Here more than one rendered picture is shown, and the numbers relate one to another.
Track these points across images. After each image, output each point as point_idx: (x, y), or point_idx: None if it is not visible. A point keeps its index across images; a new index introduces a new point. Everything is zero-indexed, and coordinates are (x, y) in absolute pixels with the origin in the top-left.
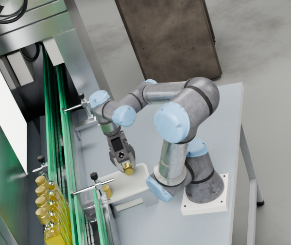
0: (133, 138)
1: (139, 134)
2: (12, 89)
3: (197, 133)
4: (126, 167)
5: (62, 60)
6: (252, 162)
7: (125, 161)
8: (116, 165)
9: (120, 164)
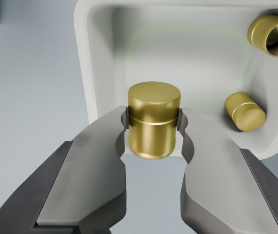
0: (127, 221)
1: (116, 223)
2: None
3: (3, 178)
4: (158, 122)
5: None
6: None
7: (155, 184)
8: (233, 153)
9: (197, 146)
